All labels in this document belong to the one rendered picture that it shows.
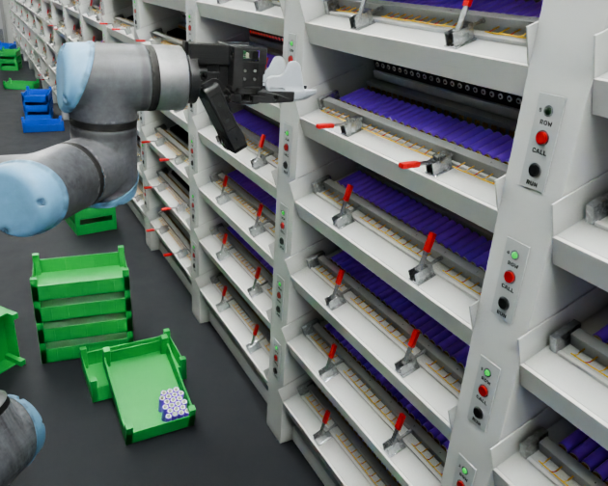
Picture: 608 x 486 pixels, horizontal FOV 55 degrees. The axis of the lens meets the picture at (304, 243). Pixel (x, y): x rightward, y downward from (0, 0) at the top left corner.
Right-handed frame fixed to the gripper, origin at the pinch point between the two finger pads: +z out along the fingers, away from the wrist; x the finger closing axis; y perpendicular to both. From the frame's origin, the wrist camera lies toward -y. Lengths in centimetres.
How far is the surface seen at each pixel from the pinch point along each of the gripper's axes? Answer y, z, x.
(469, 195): -10.5, 16.8, -23.9
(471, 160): -6.7, 20.8, -18.9
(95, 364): -107, -21, 89
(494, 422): -43, 17, -38
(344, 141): -11.4, 16.5, 11.5
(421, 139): -6.5, 20.7, -6.4
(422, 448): -68, 25, -18
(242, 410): -106, 15, 48
